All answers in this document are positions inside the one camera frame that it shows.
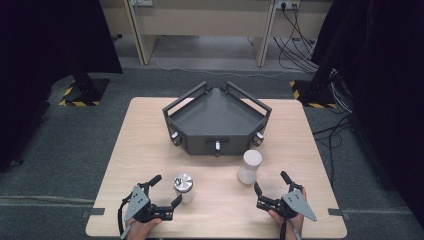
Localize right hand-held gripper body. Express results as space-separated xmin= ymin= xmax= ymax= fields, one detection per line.
xmin=256 ymin=188 xmax=318 ymax=223

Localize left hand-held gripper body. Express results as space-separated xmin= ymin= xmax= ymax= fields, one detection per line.
xmin=123 ymin=182 xmax=175 ymax=224

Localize clear jar with silver lid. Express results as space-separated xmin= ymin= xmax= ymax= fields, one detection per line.
xmin=173 ymin=172 xmax=195 ymax=205

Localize white frosted jar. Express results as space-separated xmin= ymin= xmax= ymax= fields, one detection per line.
xmin=237 ymin=149 xmax=264 ymax=186

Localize dark grey corner rack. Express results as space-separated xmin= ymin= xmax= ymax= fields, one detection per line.
xmin=162 ymin=80 xmax=273 ymax=158

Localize person's right hand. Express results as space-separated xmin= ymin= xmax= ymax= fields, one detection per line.
xmin=267 ymin=188 xmax=307 ymax=240

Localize person's left hand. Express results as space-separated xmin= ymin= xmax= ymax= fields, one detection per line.
xmin=125 ymin=217 xmax=163 ymax=240

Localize stand base with striped tape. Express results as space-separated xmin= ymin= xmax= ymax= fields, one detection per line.
xmin=289 ymin=79 xmax=338 ymax=110
xmin=58 ymin=78 xmax=111 ymax=108

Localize black curtain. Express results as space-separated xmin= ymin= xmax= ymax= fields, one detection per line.
xmin=0 ymin=0 xmax=124 ymax=173
xmin=311 ymin=0 xmax=424 ymax=229

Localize light wooden desk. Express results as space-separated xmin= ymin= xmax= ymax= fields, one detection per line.
xmin=99 ymin=0 xmax=334 ymax=68

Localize white power strip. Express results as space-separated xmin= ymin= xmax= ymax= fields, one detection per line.
xmin=275 ymin=0 xmax=301 ymax=11

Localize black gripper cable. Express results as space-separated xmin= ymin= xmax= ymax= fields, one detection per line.
xmin=280 ymin=218 xmax=301 ymax=240
xmin=116 ymin=192 xmax=134 ymax=238

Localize black floor cables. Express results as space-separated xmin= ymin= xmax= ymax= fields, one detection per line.
xmin=312 ymin=68 xmax=355 ymax=188

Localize bundle of black cables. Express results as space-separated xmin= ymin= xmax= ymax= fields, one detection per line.
xmin=272 ymin=2 xmax=318 ymax=74

